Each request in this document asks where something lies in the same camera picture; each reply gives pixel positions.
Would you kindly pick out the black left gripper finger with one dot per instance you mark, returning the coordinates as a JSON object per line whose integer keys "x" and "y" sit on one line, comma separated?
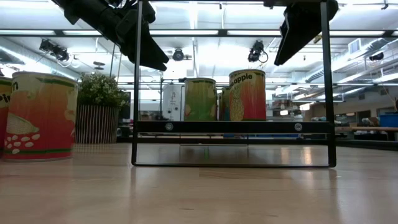
{"x": 146, "y": 49}

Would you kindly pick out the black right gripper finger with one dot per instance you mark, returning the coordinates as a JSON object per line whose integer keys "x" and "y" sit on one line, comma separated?
{"x": 301, "y": 28}

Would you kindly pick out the green fruit can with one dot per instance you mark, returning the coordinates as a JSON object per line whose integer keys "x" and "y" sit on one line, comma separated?
{"x": 200, "y": 99}

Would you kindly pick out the red pineapple can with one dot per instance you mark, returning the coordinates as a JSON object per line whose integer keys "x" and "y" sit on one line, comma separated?
{"x": 4, "y": 124}
{"x": 248, "y": 99}

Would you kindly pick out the teal tomatoes can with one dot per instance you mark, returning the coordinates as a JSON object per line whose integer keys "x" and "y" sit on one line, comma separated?
{"x": 224, "y": 109}

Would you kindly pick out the red corn can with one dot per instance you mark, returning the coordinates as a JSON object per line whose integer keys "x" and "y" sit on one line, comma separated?
{"x": 43, "y": 118}

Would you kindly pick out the black-framed wooden shelf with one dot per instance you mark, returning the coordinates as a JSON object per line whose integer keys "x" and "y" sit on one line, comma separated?
{"x": 233, "y": 127}

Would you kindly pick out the white tall cabinet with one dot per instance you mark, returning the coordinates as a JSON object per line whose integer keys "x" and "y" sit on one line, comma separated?
{"x": 171, "y": 99}

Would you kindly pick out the black ceiling fixture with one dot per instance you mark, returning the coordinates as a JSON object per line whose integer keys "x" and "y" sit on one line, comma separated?
{"x": 377, "y": 56}

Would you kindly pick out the potted plant in ribbed pot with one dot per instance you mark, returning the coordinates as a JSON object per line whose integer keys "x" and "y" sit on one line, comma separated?
{"x": 96, "y": 124}

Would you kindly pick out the wooden table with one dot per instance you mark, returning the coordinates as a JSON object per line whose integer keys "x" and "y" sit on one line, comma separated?
{"x": 367, "y": 128}

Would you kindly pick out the blue storage bin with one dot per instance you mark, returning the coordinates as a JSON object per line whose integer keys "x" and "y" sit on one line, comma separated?
{"x": 388, "y": 120}

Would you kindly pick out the black round camera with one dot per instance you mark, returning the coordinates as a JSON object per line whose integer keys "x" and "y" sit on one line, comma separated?
{"x": 178, "y": 54}

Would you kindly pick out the black aluminium rig frame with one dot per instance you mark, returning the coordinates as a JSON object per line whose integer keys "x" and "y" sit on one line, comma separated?
{"x": 222, "y": 32}

